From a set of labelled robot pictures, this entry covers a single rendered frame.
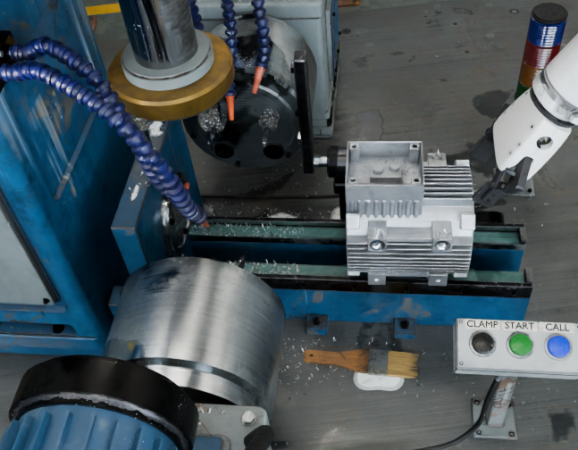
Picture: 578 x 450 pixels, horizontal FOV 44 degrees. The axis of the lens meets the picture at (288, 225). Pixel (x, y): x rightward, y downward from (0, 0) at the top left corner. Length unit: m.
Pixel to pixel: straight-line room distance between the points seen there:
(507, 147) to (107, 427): 0.62
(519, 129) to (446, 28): 1.08
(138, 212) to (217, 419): 0.38
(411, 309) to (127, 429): 0.74
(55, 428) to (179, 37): 0.53
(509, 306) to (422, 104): 0.65
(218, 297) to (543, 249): 0.75
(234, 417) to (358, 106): 1.07
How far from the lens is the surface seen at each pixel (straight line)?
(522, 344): 1.04
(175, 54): 1.00
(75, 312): 1.28
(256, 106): 1.36
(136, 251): 1.14
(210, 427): 0.88
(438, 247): 1.14
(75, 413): 0.70
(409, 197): 1.12
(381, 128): 1.72
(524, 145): 0.98
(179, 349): 0.93
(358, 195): 1.12
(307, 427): 1.26
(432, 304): 1.31
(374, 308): 1.32
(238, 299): 0.99
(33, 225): 1.11
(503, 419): 1.25
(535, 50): 1.37
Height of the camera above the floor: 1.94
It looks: 49 degrees down
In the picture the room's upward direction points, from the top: 7 degrees counter-clockwise
